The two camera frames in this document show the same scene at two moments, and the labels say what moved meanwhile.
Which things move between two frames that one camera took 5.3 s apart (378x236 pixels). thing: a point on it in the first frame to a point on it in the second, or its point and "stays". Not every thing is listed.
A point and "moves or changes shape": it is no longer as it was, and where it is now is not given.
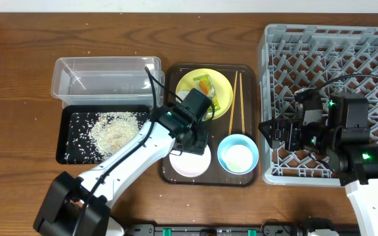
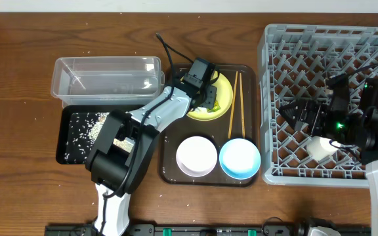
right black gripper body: x=313 y=136 to x=318 y=126
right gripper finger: x=268 y=128 to x=296 y=114
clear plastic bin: x=105 y=80 stays
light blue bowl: x=233 y=140 moves or changes shape
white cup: x=239 y=158 moves or changes shape
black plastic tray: x=88 y=134 stays
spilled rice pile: x=92 y=136 stays
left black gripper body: x=197 y=142 to x=209 y=95
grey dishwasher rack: x=333 y=59 stays
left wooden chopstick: x=233 y=99 stays
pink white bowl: x=190 y=164 moves or changes shape
